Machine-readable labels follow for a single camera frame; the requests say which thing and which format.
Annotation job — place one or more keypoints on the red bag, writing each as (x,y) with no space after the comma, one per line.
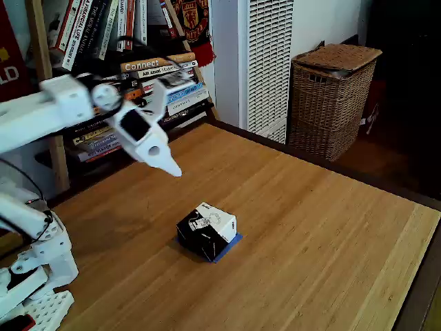
(373,110)

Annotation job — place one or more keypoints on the red white striped book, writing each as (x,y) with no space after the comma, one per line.
(148,86)

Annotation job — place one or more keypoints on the red black football scarf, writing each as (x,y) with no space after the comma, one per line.
(193,20)

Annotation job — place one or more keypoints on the tan Connect book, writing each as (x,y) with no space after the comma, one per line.
(144,64)

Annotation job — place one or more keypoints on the orange narrow spine book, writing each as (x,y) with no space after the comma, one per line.
(129,20)

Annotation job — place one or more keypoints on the white Modern Romance book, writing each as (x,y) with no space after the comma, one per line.
(151,72)

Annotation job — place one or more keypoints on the black white servo box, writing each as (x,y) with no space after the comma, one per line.
(206,231)

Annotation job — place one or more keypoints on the blue spine book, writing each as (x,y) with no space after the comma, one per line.
(186,92)

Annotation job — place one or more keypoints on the brown wicker basket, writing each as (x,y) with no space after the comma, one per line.
(327,103)

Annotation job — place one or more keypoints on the lavender spine book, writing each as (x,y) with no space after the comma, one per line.
(103,141)

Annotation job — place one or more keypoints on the grey green spine book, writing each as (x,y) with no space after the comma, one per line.
(107,31)

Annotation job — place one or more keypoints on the white red spine book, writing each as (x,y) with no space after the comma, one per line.
(67,24)

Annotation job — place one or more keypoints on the wooden ladder bookshelf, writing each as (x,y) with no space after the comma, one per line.
(41,51)

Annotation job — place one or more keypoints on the purple white spine book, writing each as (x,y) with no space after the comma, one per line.
(100,153)

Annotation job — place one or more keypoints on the white narrow spine book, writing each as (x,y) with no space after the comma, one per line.
(120,20)

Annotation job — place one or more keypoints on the white perforated base plate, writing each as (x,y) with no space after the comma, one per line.
(48,310)

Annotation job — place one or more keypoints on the black Moral Animal book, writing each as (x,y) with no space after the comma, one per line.
(91,31)

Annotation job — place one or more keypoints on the red black clamp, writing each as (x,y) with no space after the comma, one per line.
(17,324)

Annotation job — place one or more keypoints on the white louvered panel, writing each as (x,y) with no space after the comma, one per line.
(268,69)

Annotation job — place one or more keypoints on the white plain spine book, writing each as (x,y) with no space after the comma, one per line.
(140,20)

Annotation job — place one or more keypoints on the white bracket with camera board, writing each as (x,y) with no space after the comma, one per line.
(162,96)

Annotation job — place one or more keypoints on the blue tape square target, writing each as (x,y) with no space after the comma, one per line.
(238,237)

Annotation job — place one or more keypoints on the red yellow banner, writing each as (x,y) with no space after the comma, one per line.
(10,69)

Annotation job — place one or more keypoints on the black white title book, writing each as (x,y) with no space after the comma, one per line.
(186,113)

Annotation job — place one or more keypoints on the white Financial Life book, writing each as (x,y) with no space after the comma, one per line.
(77,34)

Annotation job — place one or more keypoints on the red thin book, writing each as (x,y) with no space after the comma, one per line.
(169,19)

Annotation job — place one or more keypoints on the white grey title book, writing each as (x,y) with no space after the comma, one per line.
(186,103)

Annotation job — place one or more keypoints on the yellow spine book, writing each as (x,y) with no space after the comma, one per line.
(93,134)

